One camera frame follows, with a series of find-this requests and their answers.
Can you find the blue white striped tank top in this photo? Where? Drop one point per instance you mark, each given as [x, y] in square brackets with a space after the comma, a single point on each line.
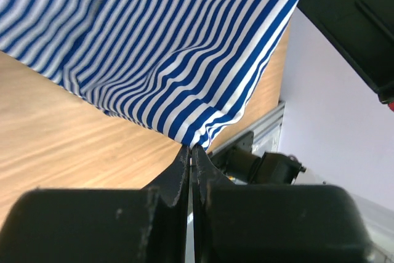
[184, 68]

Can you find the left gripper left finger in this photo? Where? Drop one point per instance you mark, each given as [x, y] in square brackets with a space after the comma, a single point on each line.
[102, 225]

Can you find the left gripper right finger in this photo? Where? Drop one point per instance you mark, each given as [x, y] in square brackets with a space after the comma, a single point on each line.
[273, 223]

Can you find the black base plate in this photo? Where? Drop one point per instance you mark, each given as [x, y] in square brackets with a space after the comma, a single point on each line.
[236, 159]

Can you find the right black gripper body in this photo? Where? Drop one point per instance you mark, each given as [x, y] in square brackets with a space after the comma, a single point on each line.
[362, 32]

